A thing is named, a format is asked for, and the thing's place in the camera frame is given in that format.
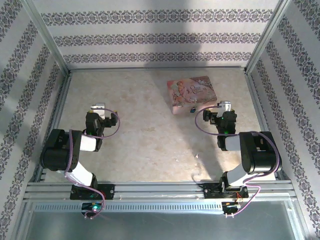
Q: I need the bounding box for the pink storybook tin box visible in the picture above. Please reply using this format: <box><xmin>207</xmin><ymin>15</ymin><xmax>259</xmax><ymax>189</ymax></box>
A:
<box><xmin>166</xmin><ymin>75</ymin><xmax>222</xmax><ymax>116</ymax></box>

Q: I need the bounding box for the grey metal sheet panel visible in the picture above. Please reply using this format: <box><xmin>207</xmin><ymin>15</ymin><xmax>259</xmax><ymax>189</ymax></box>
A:
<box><xmin>14</xmin><ymin>199</ymin><xmax>310</xmax><ymax>240</ymax></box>

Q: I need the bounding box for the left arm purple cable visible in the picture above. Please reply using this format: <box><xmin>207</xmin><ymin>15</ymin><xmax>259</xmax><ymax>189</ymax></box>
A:
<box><xmin>63</xmin><ymin>108</ymin><xmax>122</xmax><ymax>220</ymax></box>

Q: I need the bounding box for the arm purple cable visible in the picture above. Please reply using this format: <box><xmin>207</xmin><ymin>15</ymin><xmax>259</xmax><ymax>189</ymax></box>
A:
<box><xmin>194</xmin><ymin>105</ymin><xmax>282</xmax><ymax>219</ymax></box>
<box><xmin>63</xmin><ymin>108</ymin><xmax>122</xmax><ymax>220</ymax></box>

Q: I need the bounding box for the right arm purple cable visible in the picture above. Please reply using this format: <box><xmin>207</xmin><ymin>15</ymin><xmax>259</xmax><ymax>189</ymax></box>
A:
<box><xmin>194</xmin><ymin>105</ymin><xmax>282</xmax><ymax>219</ymax></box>

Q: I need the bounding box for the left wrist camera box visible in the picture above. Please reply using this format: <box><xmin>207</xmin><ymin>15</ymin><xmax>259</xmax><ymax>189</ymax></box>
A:
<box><xmin>89</xmin><ymin>101</ymin><xmax>107</xmax><ymax>119</ymax></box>

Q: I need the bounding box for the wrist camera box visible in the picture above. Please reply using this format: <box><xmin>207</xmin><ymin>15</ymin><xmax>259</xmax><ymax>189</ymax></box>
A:
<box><xmin>216</xmin><ymin>100</ymin><xmax>232</xmax><ymax>113</ymax></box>
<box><xmin>89</xmin><ymin>101</ymin><xmax>107</xmax><ymax>119</ymax></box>

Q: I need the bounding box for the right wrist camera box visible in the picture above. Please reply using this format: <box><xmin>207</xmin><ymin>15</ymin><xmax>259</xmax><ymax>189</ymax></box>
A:
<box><xmin>216</xmin><ymin>100</ymin><xmax>232</xmax><ymax>113</ymax></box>

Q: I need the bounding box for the aluminium side rail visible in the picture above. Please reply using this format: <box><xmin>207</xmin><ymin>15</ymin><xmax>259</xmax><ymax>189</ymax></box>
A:
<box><xmin>243</xmin><ymin>70</ymin><xmax>292</xmax><ymax>182</ymax></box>
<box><xmin>29</xmin><ymin>70</ymin><xmax>73</xmax><ymax>183</ymax></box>

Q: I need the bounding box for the aluminium rear rail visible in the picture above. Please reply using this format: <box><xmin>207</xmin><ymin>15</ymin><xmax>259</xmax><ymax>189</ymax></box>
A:
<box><xmin>67</xmin><ymin>65</ymin><xmax>249</xmax><ymax>74</ymax></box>

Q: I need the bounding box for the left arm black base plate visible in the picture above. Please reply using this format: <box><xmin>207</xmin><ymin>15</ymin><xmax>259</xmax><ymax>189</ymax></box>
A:
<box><xmin>69</xmin><ymin>183</ymin><xmax>116</xmax><ymax>201</ymax></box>

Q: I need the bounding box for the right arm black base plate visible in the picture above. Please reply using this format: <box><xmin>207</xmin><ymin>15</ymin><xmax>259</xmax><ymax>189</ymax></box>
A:
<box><xmin>203</xmin><ymin>182</ymin><xmax>249</xmax><ymax>200</ymax></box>

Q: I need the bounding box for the wide aluminium mounting rail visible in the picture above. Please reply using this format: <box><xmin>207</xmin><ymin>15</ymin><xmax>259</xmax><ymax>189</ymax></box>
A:
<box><xmin>22</xmin><ymin>181</ymin><xmax>297</xmax><ymax>201</ymax></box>

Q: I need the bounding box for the aluminium corner post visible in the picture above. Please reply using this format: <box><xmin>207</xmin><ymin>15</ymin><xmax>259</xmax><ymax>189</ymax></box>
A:
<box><xmin>23</xmin><ymin>0</ymin><xmax>72</xmax><ymax>73</ymax></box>
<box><xmin>244</xmin><ymin>0</ymin><xmax>294</xmax><ymax>74</ymax></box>

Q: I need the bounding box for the grey slotted cable duct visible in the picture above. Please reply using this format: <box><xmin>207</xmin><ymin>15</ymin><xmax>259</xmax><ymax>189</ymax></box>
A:
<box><xmin>33</xmin><ymin>202</ymin><xmax>289</xmax><ymax>214</ymax></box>

